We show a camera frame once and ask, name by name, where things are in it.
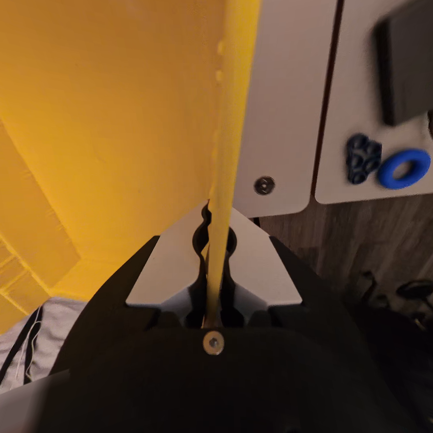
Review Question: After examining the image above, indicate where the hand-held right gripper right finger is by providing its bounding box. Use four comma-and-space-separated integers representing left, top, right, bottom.
221, 209, 302, 326

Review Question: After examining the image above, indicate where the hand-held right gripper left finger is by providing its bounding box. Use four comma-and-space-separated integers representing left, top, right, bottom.
126, 200, 212, 327

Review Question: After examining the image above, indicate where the yellow plastic bin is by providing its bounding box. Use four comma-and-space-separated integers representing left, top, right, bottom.
0, 0, 263, 335

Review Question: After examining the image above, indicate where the black drawer cabinet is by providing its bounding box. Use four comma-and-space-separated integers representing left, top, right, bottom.
373, 0, 433, 126

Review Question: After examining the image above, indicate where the metal table screw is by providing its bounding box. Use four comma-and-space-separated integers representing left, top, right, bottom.
254, 175, 275, 196

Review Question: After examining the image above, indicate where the person's grey clothing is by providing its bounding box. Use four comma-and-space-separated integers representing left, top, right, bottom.
0, 297, 89, 394

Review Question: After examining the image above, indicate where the dark blue knobbed object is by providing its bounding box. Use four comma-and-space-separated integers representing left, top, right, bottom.
346, 134, 383, 185

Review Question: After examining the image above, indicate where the blue ring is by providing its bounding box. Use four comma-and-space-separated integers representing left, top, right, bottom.
377, 149, 432, 190

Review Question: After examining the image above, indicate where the black drawstring cord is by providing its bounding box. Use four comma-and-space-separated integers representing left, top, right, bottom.
0, 306, 43, 383

